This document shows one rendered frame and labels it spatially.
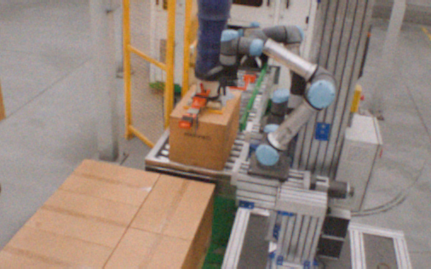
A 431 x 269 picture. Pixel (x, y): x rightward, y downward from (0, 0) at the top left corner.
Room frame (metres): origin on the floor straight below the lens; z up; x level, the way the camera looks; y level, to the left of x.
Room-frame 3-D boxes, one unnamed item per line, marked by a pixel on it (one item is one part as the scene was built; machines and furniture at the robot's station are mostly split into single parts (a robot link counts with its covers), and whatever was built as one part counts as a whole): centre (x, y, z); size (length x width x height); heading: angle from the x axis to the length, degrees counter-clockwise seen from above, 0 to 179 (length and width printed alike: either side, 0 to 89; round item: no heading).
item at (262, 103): (3.73, -0.44, 0.50); 2.31 x 0.05 x 0.19; 168
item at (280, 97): (2.56, -0.44, 1.20); 0.13 x 0.12 x 0.14; 115
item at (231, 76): (2.01, -0.06, 1.56); 0.09 x 0.08 x 0.12; 103
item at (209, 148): (3.00, 0.03, 0.75); 0.60 x 0.40 x 0.40; 168
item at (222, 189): (2.65, 0.12, 0.48); 0.70 x 0.03 x 0.15; 78
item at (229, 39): (2.01, -0.06, 1.72); 0.09 x 0.08 x 0.11; 74
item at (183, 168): (2.65, 0.12, 0.58); 0.70 x 0.03 x 0.06; 78
